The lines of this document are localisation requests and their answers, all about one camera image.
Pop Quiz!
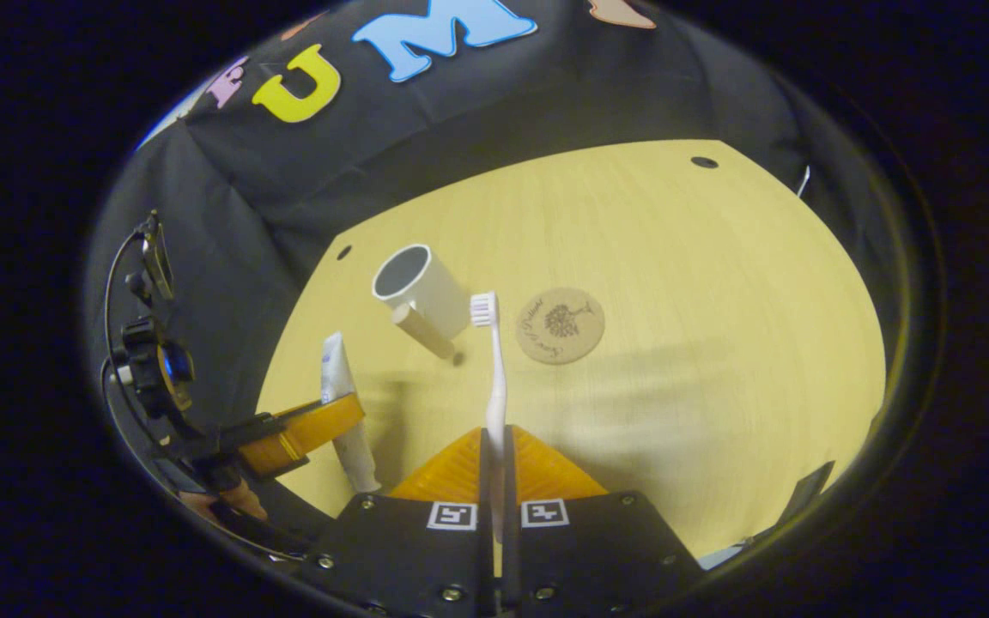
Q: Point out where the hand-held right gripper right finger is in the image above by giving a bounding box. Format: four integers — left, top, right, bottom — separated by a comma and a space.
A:
501, 426, 707, 618

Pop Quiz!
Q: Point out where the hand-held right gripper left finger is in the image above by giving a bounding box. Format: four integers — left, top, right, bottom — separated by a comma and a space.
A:
299, 427, 495, 618

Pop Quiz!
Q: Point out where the white toothpaste tube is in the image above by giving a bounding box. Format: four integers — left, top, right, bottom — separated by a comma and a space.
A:
320, 332, 383, 495

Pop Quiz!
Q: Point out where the white toothbrush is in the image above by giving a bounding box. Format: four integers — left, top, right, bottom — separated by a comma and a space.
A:
470, 291, 509, 550

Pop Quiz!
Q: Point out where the round brown coaster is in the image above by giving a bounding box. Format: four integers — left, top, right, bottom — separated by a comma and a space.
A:
515, 287, 606, 367

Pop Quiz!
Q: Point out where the white cup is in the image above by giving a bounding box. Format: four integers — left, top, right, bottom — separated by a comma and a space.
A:
372, 244, 472, 361

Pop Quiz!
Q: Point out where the black backdrop cloth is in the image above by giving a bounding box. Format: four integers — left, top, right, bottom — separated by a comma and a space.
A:
87, 0, 912, 516

